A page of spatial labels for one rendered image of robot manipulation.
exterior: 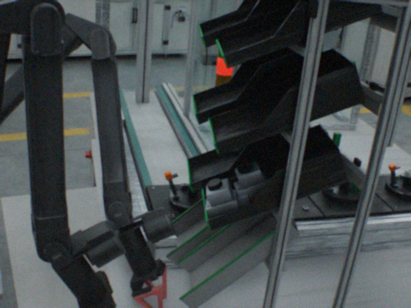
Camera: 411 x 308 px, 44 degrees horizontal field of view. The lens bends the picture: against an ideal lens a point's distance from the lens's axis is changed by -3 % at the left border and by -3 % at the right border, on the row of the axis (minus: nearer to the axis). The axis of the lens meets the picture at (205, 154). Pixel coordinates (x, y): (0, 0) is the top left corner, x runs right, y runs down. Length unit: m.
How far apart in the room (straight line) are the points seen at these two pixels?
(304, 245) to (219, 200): 0.59
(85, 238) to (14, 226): 0.73
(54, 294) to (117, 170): 0.39
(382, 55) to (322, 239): 5.43
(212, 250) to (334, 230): 0.49
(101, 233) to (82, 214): 0.76
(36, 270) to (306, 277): 0.74
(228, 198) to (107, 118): 0.35
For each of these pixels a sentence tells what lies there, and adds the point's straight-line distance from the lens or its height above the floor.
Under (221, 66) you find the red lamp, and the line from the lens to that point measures 1.58.
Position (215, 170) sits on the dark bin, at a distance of 1.18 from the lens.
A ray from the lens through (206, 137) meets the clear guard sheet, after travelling 1.92.
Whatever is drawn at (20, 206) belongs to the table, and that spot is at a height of 0.86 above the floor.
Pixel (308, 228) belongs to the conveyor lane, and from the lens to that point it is 1.51.
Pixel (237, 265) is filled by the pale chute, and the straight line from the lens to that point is 1.06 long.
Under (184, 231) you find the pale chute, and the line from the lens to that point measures 1.33.
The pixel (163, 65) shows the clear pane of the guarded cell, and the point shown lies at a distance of 2.75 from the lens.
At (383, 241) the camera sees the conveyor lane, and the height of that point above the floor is 0.89.
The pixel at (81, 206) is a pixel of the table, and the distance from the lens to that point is 1.72.
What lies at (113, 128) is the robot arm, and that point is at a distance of 1.17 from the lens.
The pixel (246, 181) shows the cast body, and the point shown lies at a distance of 1.01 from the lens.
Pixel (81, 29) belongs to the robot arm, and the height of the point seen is 1.49.
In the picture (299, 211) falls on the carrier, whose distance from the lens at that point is 1.57.
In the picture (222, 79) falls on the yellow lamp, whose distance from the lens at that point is 1.59.
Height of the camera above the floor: 1.73
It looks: 24 degrees down
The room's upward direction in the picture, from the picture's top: 5 degrees clockwise
